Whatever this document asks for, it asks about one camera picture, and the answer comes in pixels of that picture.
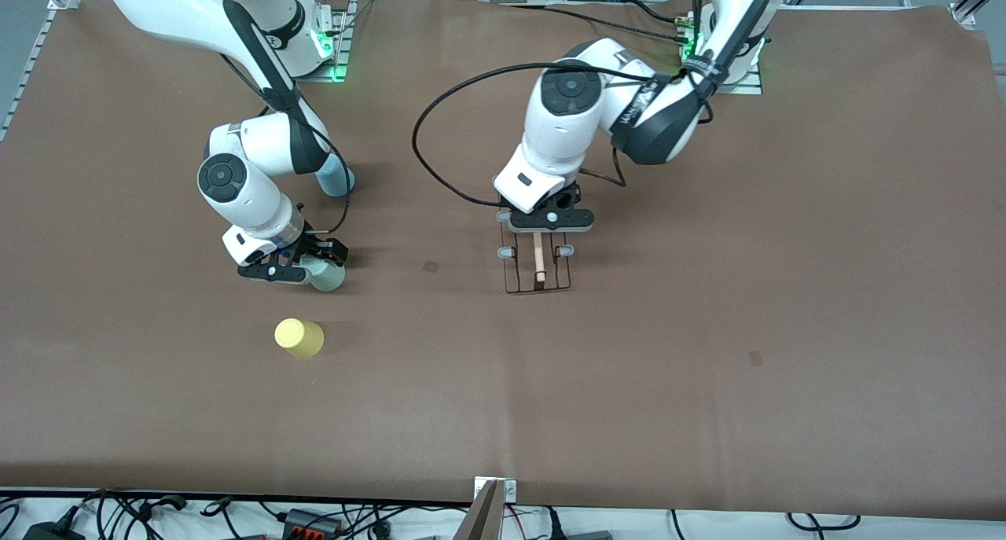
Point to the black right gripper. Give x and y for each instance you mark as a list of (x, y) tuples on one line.
[(313, 247)]

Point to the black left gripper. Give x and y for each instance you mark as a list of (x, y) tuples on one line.
[(563, 251)]

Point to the teal plastic cup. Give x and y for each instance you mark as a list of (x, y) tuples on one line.
[(328, 277)]

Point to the yellow plastic cup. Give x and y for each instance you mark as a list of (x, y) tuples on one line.
[(299, 338)]

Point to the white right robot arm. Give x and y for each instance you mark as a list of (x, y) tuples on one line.
[(251, 202)]

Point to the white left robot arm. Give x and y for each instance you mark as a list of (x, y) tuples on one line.
[(562, 131)]

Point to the light blue plastic cup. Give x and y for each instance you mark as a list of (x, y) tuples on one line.
[(336, 178)]

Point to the brown table cover sheet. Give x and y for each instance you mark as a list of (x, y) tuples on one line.
[(707, 288)]

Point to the black power strip red switches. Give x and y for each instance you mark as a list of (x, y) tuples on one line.
[(310, 522)]

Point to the black power adapter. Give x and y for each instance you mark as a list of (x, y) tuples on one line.
[(51, 532)]

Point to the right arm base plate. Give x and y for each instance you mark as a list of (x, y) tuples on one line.
[(339, 45)]

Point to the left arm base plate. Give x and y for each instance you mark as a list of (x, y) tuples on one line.
[(747, 76)]

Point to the metal table edge bracket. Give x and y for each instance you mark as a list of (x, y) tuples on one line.
[(509, 489)]

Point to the grey camera stand pole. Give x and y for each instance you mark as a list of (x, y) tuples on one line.
[(483, 520)]

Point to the aluminium frame profile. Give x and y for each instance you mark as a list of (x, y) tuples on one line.
[(31, 60), (974, 1)]

